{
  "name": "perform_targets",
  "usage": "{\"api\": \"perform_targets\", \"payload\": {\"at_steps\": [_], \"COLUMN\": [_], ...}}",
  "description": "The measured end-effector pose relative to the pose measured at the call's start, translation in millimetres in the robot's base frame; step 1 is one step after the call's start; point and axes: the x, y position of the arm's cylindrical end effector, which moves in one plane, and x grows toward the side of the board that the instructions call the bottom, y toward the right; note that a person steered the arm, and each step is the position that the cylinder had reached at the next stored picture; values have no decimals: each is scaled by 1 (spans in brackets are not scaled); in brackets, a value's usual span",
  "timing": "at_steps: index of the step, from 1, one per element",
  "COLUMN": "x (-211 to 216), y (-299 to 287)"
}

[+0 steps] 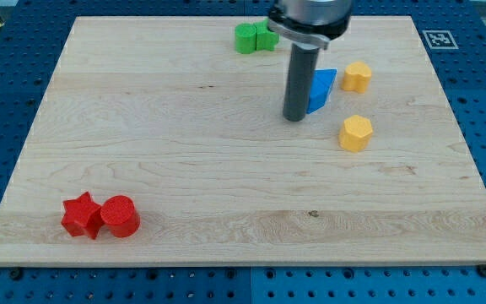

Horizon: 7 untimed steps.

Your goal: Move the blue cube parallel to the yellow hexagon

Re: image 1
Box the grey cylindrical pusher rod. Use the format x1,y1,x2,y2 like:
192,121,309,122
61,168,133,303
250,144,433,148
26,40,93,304
283,43,319,122

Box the blue cube block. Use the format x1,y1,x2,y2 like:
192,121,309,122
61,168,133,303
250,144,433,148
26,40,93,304
306,68,338,114

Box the yellow hexagon block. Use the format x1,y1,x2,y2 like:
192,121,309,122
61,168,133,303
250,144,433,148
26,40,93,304
338,115,374,153

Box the green star block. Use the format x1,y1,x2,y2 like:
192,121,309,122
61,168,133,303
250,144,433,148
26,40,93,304
253,19,279,52

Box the yellow heart block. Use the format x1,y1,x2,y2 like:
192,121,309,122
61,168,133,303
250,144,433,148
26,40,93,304
341,62,372,94

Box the green cylinder block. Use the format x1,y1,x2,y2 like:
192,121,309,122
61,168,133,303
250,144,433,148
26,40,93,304
235,23,257,54

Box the white fiducial marker tag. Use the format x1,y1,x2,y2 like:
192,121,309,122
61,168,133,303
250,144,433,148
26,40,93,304
423,30,458,50

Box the wooden board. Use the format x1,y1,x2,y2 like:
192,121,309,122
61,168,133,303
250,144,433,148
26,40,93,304
0,16,486,268

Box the red cylinder block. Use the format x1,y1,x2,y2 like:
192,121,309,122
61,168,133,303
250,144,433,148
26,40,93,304
100,195,140,238

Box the red star block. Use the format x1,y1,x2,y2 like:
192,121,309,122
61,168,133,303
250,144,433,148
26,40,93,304
61,192,104,240

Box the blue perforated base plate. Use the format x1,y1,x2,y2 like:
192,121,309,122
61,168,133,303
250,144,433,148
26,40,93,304
0,1,486,303

